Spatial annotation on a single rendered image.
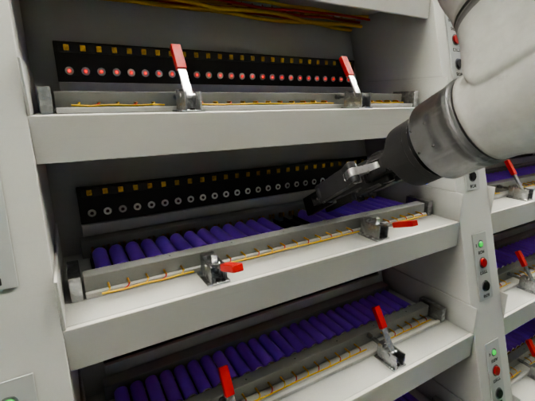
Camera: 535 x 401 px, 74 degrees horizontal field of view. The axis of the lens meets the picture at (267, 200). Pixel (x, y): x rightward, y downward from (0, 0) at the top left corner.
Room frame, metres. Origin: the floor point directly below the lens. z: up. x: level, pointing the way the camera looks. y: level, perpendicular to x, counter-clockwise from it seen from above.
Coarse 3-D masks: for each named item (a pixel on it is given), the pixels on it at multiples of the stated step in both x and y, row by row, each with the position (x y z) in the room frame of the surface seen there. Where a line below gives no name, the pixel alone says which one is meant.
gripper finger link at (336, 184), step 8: (344, 168) 0.43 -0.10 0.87; (336, 176) 0.45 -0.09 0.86; (344, 176) 0.44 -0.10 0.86; (352, 176) 0.41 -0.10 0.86; (320, 184) 0.48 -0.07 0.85; (328, 184) 0.47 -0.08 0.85; (336, 184) 0.45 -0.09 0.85; (344, 184) 0.44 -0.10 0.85; (352, 184) 0.42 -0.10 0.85; (320, 192) 0.49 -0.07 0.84; (328, 192) 0.47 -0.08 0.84; (336, 192) 0.45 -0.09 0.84; (320, 200) 0.49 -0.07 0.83
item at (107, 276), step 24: (360, 216) 0.57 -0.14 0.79; (384, 216) 0.60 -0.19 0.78; (240, 240) 0.48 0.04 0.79; (264, 240) 0.49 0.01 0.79; (288, 240) 0.51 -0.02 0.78; (120, 264) 0.41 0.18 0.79; (144, 264) 0.41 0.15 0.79; (168, 264) 0.42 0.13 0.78; (192, 264) 0.44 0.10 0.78; (96, 288) 0.39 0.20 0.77
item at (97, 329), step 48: (384, 192) 0.75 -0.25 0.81; (432, 192) 0.65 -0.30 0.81; (336, 240) 0.54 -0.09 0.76; (384, 240) 0.54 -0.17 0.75; (432, 240) 0.59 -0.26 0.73; (144, 288) 0.40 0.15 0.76; (192, 288) 0.40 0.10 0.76; (240, 288) 0.41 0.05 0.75; (288, 288) 0.45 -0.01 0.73; (96, 336) 0.34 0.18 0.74; (144, 336) 0.37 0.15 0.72
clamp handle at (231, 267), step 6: (210, 258) 0.41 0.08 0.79; (216, 258) 0.41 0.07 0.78; (216, 264) 0.40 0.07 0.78; (222, 264) 0.38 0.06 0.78; (228, 264) 0.36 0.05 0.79; (234, 264) 0.36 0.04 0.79; (240, 264) 0.36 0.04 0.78; (222, 270) 0.38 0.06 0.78; (228, 270) 0.36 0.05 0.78; (234, 270) 0.35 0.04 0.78; (240, 270) 0.36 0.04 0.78
